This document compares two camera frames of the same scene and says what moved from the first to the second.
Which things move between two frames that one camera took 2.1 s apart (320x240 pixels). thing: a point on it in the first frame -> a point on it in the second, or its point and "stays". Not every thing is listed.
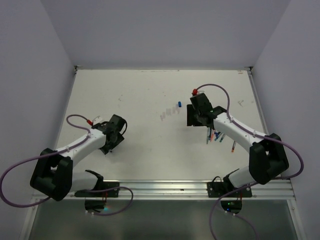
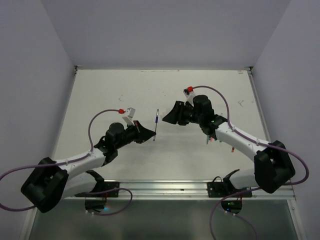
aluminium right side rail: (258, 101) stays
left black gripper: (106, 148) -> (142, 134)
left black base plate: (103, 189) stays
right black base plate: (217, 189) stays
